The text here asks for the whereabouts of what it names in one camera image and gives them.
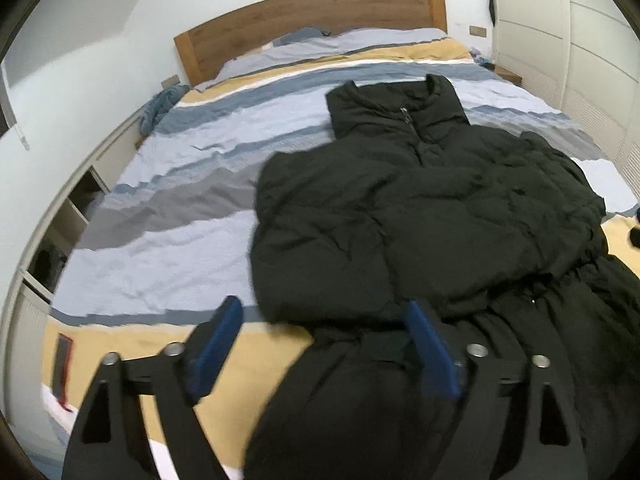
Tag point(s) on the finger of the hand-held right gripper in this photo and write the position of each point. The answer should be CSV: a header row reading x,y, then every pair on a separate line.
x,y
635,235

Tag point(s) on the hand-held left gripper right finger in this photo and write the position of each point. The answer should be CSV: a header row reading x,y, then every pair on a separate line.
x,y
432,355

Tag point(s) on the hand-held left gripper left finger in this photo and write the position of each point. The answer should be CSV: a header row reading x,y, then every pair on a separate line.
x,y
216,345

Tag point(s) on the black puffer jacket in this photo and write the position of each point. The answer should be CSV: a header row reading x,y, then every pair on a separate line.
x,y
440,260

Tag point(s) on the bed with striped duvet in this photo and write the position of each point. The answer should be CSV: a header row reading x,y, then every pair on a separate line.
x,y
200,200

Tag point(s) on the dark tablet with red edge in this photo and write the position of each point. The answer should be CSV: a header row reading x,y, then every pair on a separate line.
x,y
62,367

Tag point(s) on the white wardrobe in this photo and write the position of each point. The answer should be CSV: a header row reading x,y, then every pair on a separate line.
x,y
570,55

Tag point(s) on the white shelf unit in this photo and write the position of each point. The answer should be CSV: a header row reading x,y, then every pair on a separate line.
x,y
65,220

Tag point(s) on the wooden nightstand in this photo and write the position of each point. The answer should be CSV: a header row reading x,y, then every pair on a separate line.
x,y
507,74

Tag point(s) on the blue knitted cloth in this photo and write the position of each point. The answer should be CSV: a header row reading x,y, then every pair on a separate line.
x,y
157,106

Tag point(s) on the blue grey pillow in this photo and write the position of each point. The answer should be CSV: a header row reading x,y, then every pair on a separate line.
x,y
305,36

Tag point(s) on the wooden headboard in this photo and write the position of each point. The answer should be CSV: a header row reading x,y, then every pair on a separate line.
x,y
300,20

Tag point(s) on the wall socket plate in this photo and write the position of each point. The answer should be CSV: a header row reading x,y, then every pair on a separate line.
x,y
477,31
170,81

